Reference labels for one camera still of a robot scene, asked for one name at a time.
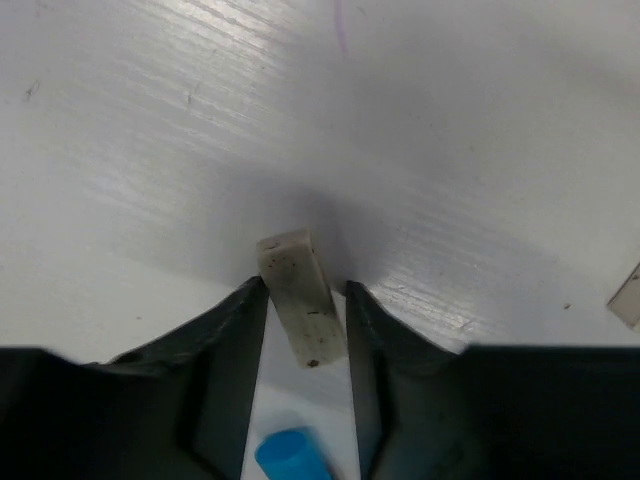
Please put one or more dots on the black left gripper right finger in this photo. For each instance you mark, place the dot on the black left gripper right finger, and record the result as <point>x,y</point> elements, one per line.
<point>487,412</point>

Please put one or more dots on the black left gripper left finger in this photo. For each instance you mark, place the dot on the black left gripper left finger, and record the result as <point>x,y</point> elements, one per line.
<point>178,407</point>

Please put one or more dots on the beige eraser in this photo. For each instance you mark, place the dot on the beige eraser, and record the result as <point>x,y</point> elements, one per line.
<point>290,267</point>

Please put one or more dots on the blue capped black highlighter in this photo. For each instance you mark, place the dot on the blue capped black highlighter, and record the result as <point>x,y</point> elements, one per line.
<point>291,454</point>

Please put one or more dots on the white boxed eraser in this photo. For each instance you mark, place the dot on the white boxed eraser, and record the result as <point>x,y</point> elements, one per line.
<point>625,303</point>

